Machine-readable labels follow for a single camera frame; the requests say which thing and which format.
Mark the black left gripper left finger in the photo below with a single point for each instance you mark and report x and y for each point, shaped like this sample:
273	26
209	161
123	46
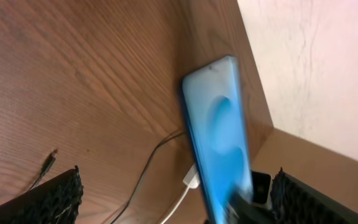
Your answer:
55	201

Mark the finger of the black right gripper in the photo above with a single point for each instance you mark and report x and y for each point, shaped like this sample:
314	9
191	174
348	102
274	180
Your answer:
241	212

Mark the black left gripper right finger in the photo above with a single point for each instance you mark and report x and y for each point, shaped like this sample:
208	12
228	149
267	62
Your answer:
296	202

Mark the blue screen smartphone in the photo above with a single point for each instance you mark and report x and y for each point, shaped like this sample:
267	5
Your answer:
211	103

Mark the white power strip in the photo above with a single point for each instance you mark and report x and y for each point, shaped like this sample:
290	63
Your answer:
192	180

